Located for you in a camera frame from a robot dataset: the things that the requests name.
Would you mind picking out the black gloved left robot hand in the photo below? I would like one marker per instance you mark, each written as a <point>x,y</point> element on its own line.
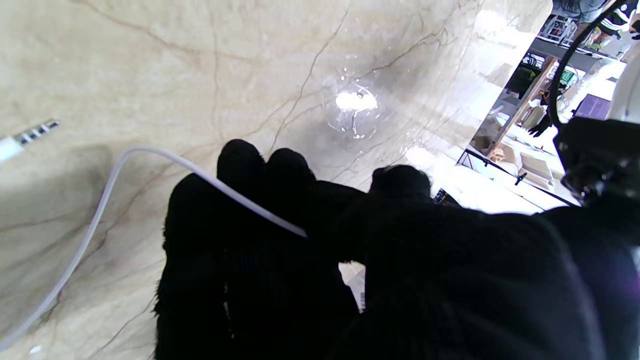
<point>620,280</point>

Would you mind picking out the white padded sheet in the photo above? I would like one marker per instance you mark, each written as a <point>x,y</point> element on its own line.
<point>495,195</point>

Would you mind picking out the cluttered wooden storage shelf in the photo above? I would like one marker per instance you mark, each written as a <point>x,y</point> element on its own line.
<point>530,85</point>

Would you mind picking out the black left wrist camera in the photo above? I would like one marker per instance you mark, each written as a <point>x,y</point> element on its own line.
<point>595,160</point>

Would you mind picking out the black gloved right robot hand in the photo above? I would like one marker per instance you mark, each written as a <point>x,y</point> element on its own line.
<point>425,290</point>

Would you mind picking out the black spare glove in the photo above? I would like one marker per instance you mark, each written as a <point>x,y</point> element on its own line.
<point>540,129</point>

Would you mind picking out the black metal frame rail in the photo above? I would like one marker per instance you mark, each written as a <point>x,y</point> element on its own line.
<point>521,177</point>

